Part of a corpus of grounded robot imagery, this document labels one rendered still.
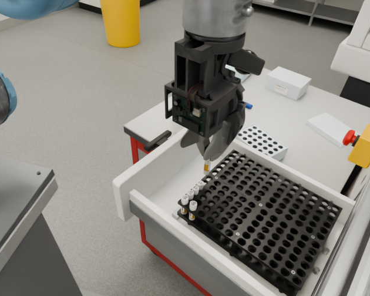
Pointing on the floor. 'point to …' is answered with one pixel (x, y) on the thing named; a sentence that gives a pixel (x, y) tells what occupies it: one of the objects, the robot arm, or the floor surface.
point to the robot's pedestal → (33, 259)
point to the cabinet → (354, 184)
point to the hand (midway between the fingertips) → (211, 150)
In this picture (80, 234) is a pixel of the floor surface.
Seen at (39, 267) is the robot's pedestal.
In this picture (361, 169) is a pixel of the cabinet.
